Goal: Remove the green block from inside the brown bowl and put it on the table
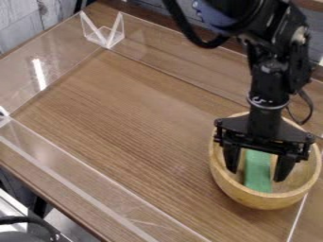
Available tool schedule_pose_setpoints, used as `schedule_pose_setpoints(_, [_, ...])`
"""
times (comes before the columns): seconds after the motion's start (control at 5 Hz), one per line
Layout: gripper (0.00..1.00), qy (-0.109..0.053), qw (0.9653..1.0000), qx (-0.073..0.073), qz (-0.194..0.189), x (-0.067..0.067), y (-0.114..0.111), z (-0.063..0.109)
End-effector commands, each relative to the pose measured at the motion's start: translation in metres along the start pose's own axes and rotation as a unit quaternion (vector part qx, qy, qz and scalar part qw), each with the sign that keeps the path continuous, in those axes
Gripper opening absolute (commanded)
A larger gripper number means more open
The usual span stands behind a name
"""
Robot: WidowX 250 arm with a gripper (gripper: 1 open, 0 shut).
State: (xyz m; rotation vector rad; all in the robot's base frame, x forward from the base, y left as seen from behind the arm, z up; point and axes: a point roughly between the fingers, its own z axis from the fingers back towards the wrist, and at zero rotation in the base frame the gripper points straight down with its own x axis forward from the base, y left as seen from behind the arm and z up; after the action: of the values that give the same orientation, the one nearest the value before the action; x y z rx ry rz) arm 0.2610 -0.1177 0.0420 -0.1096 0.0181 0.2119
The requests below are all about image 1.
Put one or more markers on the clear acrylic barrier walls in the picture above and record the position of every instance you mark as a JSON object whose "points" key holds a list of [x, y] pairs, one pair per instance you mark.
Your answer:
{"points": [[105, 130]]}

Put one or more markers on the clear acrylic corner bracket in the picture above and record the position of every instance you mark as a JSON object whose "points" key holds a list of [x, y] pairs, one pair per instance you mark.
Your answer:
{"points": [[104, 36]]}

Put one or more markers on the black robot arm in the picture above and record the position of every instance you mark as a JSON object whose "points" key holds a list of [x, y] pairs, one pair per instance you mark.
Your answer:
{"points": [[272, 29]]}

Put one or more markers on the green rectangular block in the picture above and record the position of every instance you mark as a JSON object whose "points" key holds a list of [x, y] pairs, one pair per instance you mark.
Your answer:
{"points": [[256, 171]]}

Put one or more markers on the brown wooden bowl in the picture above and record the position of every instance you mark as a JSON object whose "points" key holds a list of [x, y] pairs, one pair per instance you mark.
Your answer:
{"points": [[287, 192]]}

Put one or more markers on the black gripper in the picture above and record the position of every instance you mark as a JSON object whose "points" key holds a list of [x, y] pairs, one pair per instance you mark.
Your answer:
{"points": [[263, 131]]}

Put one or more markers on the black metal bracket with bolt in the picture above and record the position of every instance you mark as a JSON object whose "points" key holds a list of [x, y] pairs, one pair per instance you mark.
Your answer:
{"points": [[54, 235]]}

